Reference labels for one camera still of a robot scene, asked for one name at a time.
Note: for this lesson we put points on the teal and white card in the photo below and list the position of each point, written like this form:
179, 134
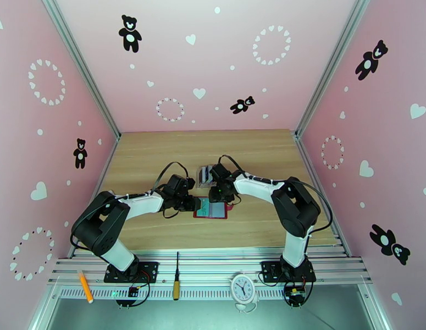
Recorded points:
203, 208

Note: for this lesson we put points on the red leather card holder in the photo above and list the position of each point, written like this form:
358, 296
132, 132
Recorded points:
218, 211

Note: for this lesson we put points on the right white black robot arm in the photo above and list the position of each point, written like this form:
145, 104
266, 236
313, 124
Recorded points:
257, 188

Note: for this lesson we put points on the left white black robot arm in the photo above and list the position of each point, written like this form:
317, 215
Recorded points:
144, 205

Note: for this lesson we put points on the clear acrylic card stand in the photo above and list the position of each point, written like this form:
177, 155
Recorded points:
202, 184

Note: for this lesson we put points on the black and white card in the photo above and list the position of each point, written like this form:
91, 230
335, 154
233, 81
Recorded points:
202, 174
208, 172

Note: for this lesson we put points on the white alarm clock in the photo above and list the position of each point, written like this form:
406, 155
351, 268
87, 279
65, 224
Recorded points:
243, 287

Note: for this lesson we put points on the small black circuit board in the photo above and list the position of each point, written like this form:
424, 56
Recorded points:
133, 292

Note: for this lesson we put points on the black yellow electronics module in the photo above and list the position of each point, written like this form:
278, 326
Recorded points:
295, 294

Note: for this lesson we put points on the orange marker pen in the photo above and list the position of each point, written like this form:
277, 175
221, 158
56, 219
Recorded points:
85, 287

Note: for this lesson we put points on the aluminium front rail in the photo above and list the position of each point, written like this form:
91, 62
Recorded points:
206, 267

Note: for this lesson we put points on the left aluminium side rail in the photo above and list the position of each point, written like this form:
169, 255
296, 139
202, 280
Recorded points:
108, 160

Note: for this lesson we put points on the aluminium side rail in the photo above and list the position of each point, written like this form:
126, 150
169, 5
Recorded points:
108, 160
306, 160

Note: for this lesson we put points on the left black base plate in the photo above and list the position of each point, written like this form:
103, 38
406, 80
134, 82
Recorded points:
149, 270

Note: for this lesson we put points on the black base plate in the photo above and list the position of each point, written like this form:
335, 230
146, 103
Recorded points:
149, 270
269, 270

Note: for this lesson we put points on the right aluminium side rail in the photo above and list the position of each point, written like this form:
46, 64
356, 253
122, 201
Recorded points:
306, 160

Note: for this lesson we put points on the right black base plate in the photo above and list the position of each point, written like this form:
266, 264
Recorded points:
269, 270

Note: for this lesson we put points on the right aluminium frame post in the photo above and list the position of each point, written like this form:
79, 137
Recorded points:
332, 64

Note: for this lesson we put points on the aluminium frame post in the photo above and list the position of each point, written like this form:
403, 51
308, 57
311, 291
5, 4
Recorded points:
332, 64
78, 61

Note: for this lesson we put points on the left aluminium frame post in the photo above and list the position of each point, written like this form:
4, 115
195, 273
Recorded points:
78, 61

